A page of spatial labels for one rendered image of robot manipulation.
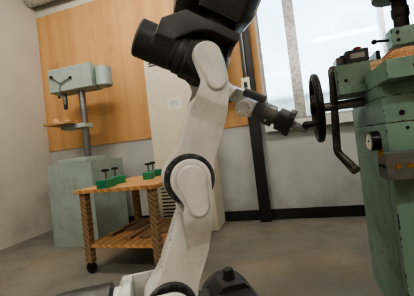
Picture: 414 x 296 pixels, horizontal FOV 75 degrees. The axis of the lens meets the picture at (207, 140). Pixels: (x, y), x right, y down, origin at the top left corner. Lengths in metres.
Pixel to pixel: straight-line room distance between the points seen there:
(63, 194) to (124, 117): 0.94
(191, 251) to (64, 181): 1.93
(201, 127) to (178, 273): 0.41
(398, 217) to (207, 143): 0.66
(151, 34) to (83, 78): 1.93
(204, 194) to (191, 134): 0.17
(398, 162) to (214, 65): 0.61
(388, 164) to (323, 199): 1.62
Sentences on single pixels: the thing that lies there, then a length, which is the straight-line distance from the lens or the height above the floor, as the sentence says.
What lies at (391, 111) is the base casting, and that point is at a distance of 1.06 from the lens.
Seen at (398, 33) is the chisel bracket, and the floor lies 1.04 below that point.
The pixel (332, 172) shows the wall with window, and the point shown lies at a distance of 2.53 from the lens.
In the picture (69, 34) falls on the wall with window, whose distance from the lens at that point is 3.55.
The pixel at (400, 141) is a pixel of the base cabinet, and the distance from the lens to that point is 1.07.
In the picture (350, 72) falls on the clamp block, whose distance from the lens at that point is 1.22.
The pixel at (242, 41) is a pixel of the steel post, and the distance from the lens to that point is 2.56.
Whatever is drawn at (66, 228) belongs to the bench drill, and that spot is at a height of 0.16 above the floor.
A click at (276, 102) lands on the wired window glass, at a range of 2.58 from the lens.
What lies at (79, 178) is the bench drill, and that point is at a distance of 2.52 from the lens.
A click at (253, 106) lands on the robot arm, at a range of 1.13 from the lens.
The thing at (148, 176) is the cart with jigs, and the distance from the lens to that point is 1.96.
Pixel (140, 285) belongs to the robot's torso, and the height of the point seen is 0.30.
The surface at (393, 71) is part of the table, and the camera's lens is 1.00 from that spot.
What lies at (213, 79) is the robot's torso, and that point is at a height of 0.89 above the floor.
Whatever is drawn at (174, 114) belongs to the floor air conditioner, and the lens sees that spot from 2.38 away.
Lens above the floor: 0.70
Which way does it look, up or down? 2 degrees up
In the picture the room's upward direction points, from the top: 7 degrees counter-clockwise
